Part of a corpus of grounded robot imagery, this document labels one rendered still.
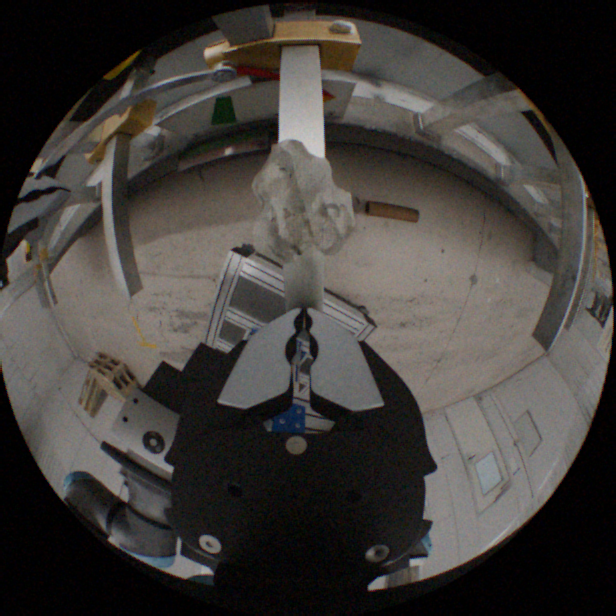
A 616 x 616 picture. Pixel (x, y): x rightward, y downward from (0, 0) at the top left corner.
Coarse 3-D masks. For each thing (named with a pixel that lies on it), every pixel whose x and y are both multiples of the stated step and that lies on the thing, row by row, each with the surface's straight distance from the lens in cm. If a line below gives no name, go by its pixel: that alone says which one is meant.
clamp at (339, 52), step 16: (272, 32) 23; (288, 32) 23; (304, 32) 23; (320, 32) 23; (208, 48) 25; (224, 48) 23; (240, 48) 22; (256, 48) 22; (272, 48) 22; (320, 48) 22; (336, 48) 22; (352, 48) 22; (208, 64) 24; (240, 64) 24; (256, 64) 24; (272, 64) 24; (320, 64) 24; (336, 64) 24; (352, 64) 24
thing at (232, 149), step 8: (240, 144) 33; (248, 144) 32; (256, 144) 32; (264, 144) 32; (208, 152) 35; (216, 152) 34; (224, 152) 34; (232, 152) 33; (192, 160) 37; (200, 160) 36; (208, 160) 35; (184, 168) 37
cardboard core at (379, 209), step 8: (368, 208) 103; (376, 208) 97; (384, 208) 99; (392, 208) 101; (400, 208) 103; (408, 208) 107; (384, 216) 101; (392, 216) 102; (400, 216) 103; (408, 216) 105; (416, 216) 108
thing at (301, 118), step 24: (288, 48) 21; (312, 48) 21; (288, 72) 18; (312, 72) 18; (288, 96) 16; (312, 96) 16; (288, 120) 14; (312, 120) 14; (312, 144) 13; (288, 264) 13; (312, 264) 13; (288, 288) 13; (312, 288) 13
